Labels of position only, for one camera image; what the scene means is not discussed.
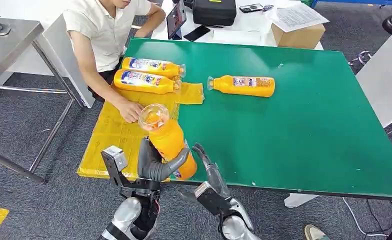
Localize white table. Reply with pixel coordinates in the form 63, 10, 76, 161
151, 0, 324, 51

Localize black tablet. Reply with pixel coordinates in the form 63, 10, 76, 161
166, 0, 188, 41

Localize white table leg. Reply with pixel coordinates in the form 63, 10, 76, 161
283, 193, 319, 209

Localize white panel beside steel table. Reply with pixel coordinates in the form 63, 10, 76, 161
5, 13, 96, 110

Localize orange drink bottle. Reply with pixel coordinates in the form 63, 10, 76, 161
121, 56, 187, 79
206, 74, 276, 98
138, 103, 199, 181
113, 68, 183, 96

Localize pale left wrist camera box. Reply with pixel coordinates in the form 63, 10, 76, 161
100, 145, 129, 171

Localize black carry case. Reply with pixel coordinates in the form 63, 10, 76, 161
191, 0, 237, 27

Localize person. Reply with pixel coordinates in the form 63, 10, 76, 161
62, 0, 167, 124

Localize black phone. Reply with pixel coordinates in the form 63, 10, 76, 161
183, 25, 211, 43

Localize cardboard box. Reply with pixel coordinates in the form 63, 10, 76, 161
270, 23, 326, 50

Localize yellow sheet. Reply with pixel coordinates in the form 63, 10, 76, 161
76, 82, 205, 182

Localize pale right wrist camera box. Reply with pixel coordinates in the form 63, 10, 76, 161
194, 181, 232, 216

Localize blue metal frame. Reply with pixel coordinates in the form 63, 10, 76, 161
310, 0, 392, 8

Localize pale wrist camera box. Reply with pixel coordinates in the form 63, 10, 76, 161
194, 181, 232, 216
100, 145, 129, 171

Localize white floor cable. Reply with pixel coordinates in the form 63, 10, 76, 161
342, 197, 391, 238

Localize person's foot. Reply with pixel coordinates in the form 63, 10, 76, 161
304, 224, 331, 240

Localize printed paper sheet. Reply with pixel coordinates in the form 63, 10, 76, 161
271, 3, 330, 33

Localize person's right hand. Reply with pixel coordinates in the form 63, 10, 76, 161
118, 99, 145, 124

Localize large white slanted panel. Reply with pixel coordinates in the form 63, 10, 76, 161
354, 16, 392, 128

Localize coiled cable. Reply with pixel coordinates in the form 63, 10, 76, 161
348, 50, 376, 67

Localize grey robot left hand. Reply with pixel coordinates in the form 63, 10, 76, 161
137, 137, 191, 182

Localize black floor cable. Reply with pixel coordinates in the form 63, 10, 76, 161
366, 198, 392, 234

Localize small black device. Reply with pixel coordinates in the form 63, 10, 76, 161
239, 3, 264, 14

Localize steel table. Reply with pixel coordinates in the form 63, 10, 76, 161
0, 15, 86, 186

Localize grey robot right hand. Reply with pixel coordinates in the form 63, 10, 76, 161
178, 143, 233, 206

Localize green table mat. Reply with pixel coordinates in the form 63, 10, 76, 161
123, 38, 392, 202

